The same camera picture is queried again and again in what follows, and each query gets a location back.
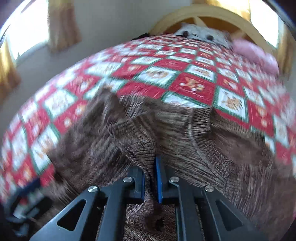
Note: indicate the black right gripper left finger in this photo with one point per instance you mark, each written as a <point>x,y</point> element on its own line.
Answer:
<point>97,213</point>

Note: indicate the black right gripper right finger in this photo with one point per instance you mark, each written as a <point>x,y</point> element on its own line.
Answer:
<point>202,213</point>

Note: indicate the brown knitted sweater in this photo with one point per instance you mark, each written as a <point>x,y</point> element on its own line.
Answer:
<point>115,133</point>

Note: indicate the yellow curtain far left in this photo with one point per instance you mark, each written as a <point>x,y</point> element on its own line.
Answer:
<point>9,78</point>

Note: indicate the red white patchwork quilt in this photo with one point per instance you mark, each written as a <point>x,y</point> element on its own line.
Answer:
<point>173,69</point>

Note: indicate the pink pillow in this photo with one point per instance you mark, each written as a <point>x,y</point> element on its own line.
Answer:
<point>266,61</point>

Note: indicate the white patterned pillow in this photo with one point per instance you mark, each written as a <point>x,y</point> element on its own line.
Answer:
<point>205,34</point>

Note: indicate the yellow curtain right of window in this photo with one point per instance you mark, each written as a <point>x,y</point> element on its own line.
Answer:
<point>285,49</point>

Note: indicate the yellow curtain by left window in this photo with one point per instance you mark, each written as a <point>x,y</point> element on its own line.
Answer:
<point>62,26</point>

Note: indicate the dark object beside bed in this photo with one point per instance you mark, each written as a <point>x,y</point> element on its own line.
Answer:
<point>145,35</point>

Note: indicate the yellow wooden headboard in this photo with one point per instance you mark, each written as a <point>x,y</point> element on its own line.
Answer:
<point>212,17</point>

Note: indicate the yellow curtain behind headboard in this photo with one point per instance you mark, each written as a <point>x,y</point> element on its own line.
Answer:
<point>239,7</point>

